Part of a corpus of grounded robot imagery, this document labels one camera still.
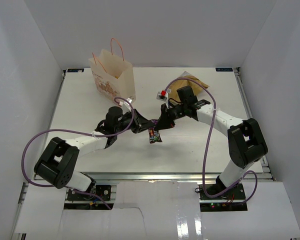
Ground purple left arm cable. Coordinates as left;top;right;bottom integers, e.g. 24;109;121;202
22;96;136;210

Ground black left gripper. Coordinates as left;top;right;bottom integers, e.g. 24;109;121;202
114;109;155;134

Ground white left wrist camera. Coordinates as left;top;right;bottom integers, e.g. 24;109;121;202
114;96;133;109

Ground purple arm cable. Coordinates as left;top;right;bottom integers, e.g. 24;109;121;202
22;96;136;210
164;77;259;207

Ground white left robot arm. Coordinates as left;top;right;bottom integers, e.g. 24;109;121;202
34;106;155;200

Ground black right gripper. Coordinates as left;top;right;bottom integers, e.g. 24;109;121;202
154;103;187;131

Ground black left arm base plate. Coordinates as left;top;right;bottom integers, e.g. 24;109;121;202
66;184;112;203

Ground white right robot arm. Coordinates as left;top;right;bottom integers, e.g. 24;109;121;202
155;86;268;200

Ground aluminium front rail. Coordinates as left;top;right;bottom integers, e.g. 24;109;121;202
82;172;273;184

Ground brown padded mailer envelope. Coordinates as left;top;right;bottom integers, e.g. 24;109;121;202
169;71;209;102

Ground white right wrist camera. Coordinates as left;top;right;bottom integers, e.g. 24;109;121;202
156;89;171;107

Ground cream paper gift bag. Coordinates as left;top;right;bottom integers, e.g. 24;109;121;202
88;38;136;102

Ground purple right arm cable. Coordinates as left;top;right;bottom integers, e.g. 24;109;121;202
164;77;259;207

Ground brown M&M's pack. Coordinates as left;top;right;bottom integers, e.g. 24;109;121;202
148;127;163;144

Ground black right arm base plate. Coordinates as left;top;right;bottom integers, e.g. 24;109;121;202
194;183;248;213

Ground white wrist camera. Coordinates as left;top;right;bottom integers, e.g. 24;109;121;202
114;96;133;109
156;89;171;107

